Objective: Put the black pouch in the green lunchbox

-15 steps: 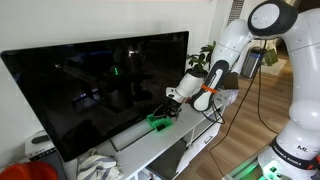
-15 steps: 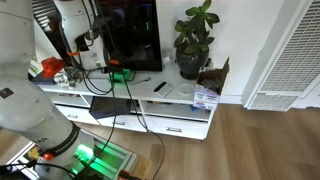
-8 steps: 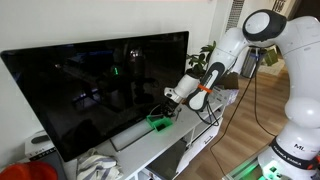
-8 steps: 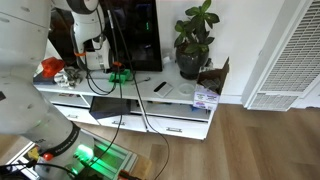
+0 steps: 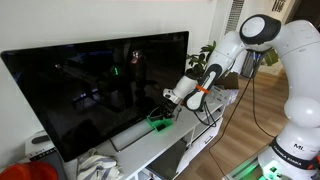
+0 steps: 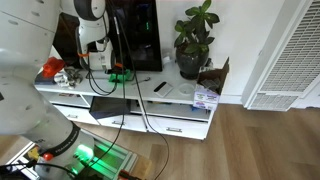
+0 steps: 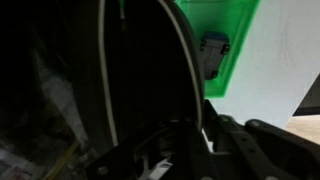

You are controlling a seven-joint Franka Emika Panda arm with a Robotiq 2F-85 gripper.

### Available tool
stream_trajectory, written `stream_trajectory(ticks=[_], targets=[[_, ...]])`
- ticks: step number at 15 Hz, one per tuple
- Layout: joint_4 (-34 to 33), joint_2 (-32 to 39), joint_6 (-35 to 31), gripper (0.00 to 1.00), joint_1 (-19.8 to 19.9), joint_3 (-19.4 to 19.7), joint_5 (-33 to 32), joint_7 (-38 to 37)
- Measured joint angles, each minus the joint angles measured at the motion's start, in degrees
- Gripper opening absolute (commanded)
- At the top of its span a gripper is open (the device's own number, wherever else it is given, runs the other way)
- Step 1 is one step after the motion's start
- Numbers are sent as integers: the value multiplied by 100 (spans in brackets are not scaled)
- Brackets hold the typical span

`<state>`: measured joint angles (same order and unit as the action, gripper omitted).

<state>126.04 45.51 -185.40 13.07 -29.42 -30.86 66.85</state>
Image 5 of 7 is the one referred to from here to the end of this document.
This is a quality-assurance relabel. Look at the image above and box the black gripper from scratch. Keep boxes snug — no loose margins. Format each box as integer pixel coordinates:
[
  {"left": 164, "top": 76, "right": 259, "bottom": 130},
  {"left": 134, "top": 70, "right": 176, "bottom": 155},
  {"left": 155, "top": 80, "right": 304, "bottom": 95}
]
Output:
[{"left": 154, "top": 99, "right": 178, "bottom": 123}]

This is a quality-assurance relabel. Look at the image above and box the green lunchbox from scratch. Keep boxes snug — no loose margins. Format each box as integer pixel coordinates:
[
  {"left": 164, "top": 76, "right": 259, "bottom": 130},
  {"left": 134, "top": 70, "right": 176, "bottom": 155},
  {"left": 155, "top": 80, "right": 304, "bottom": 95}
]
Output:
[{"left": 145, "top": 114, "right": 174, "bottom": 133}]

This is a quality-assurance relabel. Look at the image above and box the white TV cabinet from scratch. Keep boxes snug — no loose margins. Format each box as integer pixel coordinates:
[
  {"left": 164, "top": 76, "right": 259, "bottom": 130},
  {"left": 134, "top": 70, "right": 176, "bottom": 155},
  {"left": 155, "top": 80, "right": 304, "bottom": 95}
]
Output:
[{"left": 61, "top": 96, "right": 224, "bottom": 180}]

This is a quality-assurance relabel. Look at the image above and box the green leafy plant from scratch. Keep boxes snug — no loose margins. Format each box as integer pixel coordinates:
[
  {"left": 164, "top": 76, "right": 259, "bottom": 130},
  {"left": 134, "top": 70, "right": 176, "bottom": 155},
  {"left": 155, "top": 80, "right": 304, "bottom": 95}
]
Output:
[{"left": 185, "top": 40, "right": 218, "bottom": 78}]

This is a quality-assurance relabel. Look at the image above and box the Kirkland cardboard box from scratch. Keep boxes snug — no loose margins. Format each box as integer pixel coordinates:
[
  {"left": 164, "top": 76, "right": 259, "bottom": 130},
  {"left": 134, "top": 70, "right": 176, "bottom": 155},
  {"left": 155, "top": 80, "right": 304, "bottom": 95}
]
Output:
[{"left": 209, "top": 71, "right": 240, "bottom": 106}]

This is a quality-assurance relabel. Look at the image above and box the black flat screen television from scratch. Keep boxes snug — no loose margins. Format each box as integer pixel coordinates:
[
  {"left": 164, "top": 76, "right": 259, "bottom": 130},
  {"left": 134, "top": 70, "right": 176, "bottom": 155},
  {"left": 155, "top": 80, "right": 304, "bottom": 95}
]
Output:
[{"left": 0, "top": 30, "right": 190, "bottom": 163}]

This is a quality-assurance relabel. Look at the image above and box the grey white striped cloth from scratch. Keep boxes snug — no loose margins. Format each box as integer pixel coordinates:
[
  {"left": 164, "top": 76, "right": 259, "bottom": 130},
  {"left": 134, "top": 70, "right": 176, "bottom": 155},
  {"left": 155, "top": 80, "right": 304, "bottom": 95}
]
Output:
[{"left": 75, "top": 148, "right": 125, "bottom": 180}]

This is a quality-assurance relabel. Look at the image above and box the grey trash bin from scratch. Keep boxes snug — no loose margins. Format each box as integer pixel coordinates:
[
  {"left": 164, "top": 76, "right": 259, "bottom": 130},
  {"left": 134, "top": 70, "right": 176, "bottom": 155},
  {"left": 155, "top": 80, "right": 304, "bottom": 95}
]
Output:
[{"left": 240, "top": 49, "right": 264, "bottom": 79}]

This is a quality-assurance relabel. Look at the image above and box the green bag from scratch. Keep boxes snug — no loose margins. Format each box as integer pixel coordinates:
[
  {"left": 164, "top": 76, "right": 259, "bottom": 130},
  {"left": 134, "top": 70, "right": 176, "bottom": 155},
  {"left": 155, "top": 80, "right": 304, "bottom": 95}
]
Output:
[{"left": 263, "top": 48, "right": 279, "bottom": 67}]

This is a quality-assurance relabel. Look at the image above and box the white air conditioner unit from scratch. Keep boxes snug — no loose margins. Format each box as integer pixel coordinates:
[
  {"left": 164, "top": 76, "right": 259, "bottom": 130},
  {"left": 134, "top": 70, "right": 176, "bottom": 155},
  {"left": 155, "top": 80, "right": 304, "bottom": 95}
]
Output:
[{"left": 223, "top": 0, "right": 248, "bottom": 36}]

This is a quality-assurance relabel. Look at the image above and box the white labelled box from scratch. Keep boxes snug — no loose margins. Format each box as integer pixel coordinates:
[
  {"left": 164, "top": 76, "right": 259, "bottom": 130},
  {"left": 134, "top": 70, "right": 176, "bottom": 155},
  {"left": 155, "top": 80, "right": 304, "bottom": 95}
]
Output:
[{"left": 24, "top": 130, "right": 56, "bottom": 162}]

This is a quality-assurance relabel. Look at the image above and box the red plastic object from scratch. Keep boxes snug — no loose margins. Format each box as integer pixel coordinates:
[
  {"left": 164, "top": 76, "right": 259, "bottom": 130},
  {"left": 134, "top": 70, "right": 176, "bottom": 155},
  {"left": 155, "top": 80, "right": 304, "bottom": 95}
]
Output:
[{"left": 0, "top": 161, "right": 59, "bottom": 180}]

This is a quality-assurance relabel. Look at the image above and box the metal drawer handle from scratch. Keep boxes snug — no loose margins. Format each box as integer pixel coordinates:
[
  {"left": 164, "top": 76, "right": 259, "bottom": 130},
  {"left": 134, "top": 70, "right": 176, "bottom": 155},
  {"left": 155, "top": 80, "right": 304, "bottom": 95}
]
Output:
[{"left": 203, "top": 134, "right": 215, "bottom": 144}]

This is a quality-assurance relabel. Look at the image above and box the thin metal TV stand frame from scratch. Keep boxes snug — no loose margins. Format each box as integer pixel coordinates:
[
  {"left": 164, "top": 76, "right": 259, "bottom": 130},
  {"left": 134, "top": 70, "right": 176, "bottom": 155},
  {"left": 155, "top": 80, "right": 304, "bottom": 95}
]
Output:
[{"left": 109, "top": 123, "right": 158, "bottom": 153}]

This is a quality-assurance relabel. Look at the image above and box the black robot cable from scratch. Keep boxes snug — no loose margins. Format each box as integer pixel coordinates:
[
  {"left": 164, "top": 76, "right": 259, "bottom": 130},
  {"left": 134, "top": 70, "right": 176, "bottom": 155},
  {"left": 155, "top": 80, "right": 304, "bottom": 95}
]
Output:
[{"left": 193, "top": 49, "right": 278, "bottom": 179}]

